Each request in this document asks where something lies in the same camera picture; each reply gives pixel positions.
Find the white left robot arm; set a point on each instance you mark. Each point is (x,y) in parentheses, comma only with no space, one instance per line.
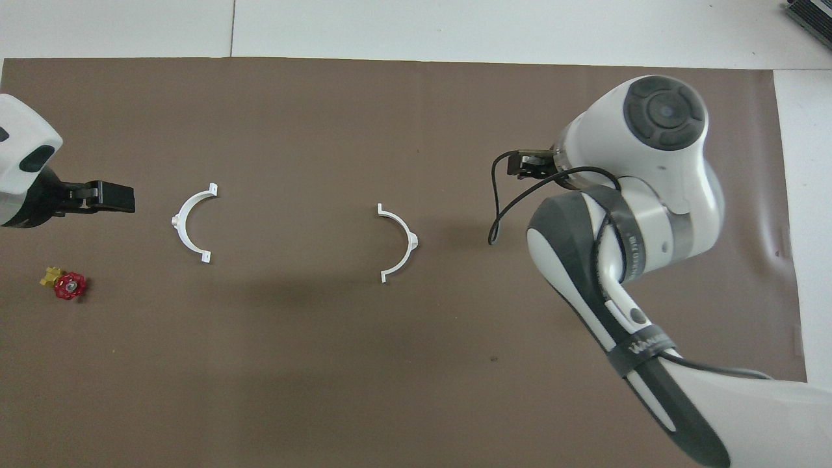
(19,149)

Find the white half pipe clamp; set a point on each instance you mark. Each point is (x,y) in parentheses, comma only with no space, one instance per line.
(184,237)
(404,257)

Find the dark grey device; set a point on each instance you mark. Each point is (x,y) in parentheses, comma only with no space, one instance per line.
(812,16)

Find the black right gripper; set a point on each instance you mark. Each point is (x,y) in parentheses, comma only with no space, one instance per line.
(536,166)

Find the brown paper table mat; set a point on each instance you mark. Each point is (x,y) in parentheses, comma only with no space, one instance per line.
(325,377)

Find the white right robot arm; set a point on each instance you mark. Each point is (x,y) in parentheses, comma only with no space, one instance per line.
(682,175)

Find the red yellow valve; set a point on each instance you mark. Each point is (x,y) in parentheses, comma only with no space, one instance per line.
(69,286)

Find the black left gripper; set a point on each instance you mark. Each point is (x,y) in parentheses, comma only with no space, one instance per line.
(39,201)

